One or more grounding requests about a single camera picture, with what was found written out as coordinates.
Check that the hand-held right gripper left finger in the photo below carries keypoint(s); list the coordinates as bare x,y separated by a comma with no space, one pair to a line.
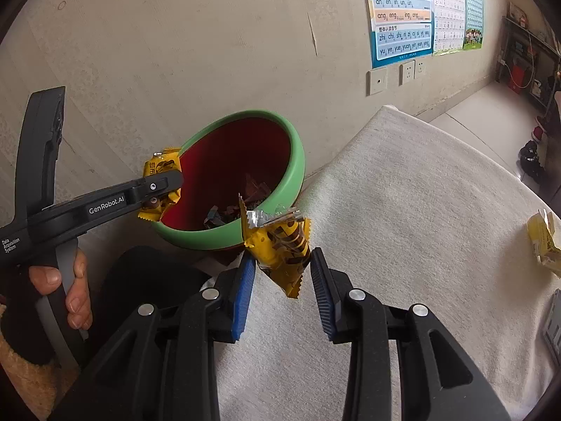
243,298

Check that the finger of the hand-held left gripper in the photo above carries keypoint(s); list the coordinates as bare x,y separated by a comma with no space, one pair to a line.
160,185

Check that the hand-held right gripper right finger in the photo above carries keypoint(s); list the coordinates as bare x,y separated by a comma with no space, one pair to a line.
322,298

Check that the small yellow brown wrapper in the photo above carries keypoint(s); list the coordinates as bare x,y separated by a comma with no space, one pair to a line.
164,164

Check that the yellow striped snack wrapper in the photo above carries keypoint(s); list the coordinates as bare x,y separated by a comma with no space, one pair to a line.
276,245

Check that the brown barcode wrapper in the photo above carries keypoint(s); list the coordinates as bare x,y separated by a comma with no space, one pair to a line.
254,193

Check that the green red bowl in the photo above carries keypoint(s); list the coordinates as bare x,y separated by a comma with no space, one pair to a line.
291,162

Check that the person's left forearm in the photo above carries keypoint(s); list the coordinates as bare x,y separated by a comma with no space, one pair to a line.
22,381

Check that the person's left hand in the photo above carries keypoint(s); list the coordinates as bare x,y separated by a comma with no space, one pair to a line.
79,302

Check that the white table cloth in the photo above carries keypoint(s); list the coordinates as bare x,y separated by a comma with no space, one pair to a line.
416,228

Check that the yellow crumpled packet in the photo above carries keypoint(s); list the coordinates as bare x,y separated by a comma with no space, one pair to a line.
543,237

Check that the grey flat object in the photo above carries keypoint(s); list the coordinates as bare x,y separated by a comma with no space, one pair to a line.
554,324

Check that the black shoe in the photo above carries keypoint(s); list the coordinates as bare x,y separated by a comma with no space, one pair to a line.
531,155

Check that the red shoe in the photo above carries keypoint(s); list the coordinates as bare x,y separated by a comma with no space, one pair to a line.
538,133

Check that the red box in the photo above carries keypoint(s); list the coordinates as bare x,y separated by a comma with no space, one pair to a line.
515,77

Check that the dark metal shelf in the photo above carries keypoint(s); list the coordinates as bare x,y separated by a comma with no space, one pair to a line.
537,57

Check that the blank white wall plate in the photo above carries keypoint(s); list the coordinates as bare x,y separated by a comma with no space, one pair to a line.
377,81

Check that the white wall socket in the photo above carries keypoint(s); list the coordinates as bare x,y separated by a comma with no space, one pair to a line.
406,73
420,69

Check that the blue letter wall poster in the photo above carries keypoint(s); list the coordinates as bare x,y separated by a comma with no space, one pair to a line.
399,13

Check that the white chart wall poster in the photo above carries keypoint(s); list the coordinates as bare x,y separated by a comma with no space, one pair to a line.
447,8

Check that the green chart wall poster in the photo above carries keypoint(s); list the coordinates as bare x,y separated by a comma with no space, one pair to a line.
473,8

